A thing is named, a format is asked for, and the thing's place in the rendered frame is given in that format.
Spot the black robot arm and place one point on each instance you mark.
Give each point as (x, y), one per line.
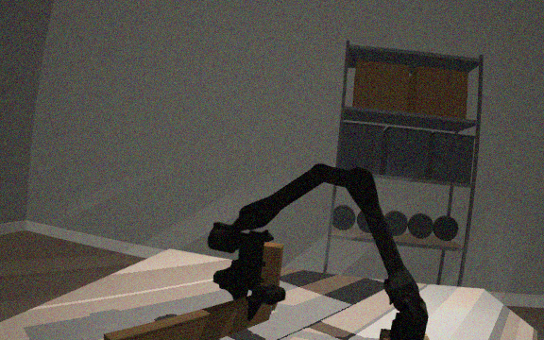
(409, 324)

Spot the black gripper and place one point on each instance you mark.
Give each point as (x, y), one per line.
(268, 294)

